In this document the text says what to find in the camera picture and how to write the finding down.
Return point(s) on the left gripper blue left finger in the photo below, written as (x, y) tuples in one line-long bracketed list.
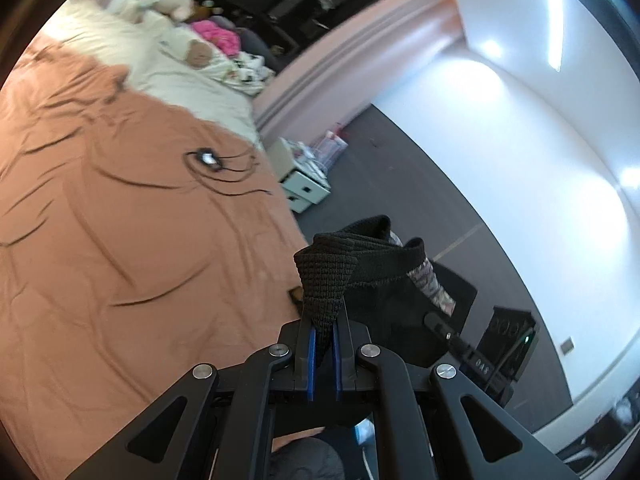
[(310, 360)]

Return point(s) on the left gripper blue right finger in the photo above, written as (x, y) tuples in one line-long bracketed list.
[(337, 359)]

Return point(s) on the black t-shirt with patterned trim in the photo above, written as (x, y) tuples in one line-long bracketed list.
[(410, 304)]

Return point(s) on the stack of folded clothes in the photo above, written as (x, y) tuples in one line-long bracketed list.
[(296, 295)]

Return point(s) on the white bedside drawer cabinet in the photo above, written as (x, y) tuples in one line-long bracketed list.
[(303, 181)]

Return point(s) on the brown fleece blanket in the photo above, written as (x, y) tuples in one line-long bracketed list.
[(118, 270)]

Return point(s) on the cream bear print bedding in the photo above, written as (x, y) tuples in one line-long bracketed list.
[(169, 61)]

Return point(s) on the pink plush toy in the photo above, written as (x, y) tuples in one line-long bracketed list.
[(224, 39)]

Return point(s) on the pink curtain right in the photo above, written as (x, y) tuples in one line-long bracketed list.
[(341, 74)]

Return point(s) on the beige plush toy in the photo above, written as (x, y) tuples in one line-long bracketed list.
[(177, 10)]

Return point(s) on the black device with cable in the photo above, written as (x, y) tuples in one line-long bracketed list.
[(207, 167)]

